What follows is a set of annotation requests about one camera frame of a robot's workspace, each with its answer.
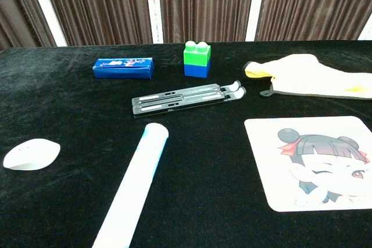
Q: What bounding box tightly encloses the white computer mouse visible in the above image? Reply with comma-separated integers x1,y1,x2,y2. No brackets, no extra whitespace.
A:
2,138,61,171

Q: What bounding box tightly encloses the cartoon girl mouse pad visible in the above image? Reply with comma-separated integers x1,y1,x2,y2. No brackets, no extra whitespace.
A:
244,116,372,213

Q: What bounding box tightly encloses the black folding laptop stand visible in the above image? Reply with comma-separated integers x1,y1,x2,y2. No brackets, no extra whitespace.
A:
131,80,247,118

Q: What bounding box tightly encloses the green and blue building block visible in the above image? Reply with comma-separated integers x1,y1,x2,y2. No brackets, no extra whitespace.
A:
183,40,212,79

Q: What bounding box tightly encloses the black velvet tablecloth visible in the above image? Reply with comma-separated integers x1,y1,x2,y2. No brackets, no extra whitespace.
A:
0,39,372,248

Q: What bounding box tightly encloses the blue rectangular printed box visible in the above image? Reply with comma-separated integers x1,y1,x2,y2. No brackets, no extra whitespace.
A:
92,57,155,80

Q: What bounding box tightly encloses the white blue tube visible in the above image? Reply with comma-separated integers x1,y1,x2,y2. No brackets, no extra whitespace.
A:
91,122,169,248

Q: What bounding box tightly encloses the brown curtain panel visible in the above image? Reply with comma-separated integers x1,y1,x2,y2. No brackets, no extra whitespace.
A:
0,0,56,51
255,0,372,42
39,0,153,46
158,0,256,44

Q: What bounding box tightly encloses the yellow cleaning cloth mitt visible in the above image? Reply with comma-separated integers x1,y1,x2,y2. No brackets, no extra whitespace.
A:
242,53,372,100

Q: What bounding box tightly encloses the white frame post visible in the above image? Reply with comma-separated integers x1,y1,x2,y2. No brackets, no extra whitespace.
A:
24,0,68,47
357,17,372,41
245,0,268,42
144,0,164,45

